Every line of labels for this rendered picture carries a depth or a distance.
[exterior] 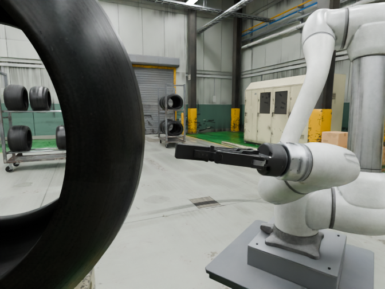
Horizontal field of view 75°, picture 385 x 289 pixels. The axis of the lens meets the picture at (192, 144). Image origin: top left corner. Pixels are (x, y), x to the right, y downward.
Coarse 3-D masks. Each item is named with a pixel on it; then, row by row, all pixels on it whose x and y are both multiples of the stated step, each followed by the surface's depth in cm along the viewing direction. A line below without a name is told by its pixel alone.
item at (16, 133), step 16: (16, 96) 466; (32, 96) 476; (48, 96) 534; (0, 112) 459; (16, 112) 491; (0, 128) 462; (16, 128) 482; (64, 128) 510; (16, 144) 476; (64, 144) 507; (16, 160) 489; (32, 160) 489; (48, 160) 499
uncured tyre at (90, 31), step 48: (0, 0) 25; (48, 0) 26; (96, 0) 33; (48, 48) 27; (96, 48) 29; (96, 96) 29; (96, 144) 29; (144, 144) 38; (96, 192) 30; (0, 240) 54; (48, 240) 29; (96, 240) 32; (0, 288) 29; (48, 288) 31
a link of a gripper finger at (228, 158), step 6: (222, 156) 49; (228, 156) 49; (234, 156) 49; (240, 156) 49; (246, 156) 49; (252, 156) 49; (216, 162) 50; (222, 162) 50; (228, 162) 50; (234, 162) 50; (240, 162) 50; (246, 162) 50; (258, 168) 49
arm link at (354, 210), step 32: (352, 32) 81; (384, 32) 77; (352, 64) 86; (384, 64) 79; (352, 96) 84; (384, 96) 80; (352, 128) 83; (352, 192) 79; (384, 192) 76; (352, 224) 79; (384, 224) 76
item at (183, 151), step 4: (180, 144) 50; (184, 144) 50; (188, 144) 51; (176, 148) 50; (180, 148) 50; (184, 148) 50; (188, 148) 51; (192, 148) 51; (196, 148) 51; (200, 148) 51; (204, 148) 51; (208, 148) 52; (176, 152) 50; (180, 152) 50; (184, 152) 51; (188, 152) 51; (192, 152) 51; (176, 156) 50; (180, 156) 50; (184, 156) 51; (188, 156) 51; (192, 156) 51; (196, 160) 51; (200, 160) 52; (204, 160) 52; (208, 160) 52
